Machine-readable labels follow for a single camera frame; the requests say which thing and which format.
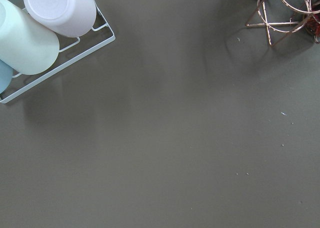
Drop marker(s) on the white cup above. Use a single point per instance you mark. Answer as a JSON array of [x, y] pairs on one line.
[[70, 18]]

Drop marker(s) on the pale green cup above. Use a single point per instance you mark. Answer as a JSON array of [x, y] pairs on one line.
[[26, 45]]

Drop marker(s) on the light blue cup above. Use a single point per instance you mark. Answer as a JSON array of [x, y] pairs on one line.
[[6, 73]]

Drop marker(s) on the front tea bottle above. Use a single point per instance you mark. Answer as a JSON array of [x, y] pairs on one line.
[[312, 27]]

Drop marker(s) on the copper wire bottle rack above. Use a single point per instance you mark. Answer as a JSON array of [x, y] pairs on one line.
[[281, 18]]

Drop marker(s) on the white wire cup rack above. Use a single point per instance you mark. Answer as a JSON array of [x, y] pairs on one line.
[[72, 49]]

